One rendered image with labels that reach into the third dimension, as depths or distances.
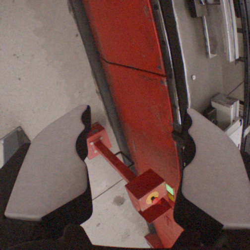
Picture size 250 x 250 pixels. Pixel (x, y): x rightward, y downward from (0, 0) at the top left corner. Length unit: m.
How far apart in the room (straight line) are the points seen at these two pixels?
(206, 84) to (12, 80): 1.07
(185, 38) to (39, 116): 1.05
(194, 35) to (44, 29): 0.93
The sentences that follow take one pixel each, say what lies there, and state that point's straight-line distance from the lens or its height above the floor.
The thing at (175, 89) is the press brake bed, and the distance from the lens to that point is 0.72.
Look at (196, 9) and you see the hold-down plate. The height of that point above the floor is 0.90.
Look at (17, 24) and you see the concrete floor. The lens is 1.32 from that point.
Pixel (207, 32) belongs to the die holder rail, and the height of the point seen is 0.89.
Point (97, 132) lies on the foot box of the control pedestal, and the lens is 1.44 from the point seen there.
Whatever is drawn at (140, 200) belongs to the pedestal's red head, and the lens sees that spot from 0.93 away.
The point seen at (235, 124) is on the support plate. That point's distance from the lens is 0.76.
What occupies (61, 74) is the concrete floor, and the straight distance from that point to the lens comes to 1.36.
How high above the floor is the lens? 1.31
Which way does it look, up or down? 51 degrees down
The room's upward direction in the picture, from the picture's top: 124 degrees clockwise
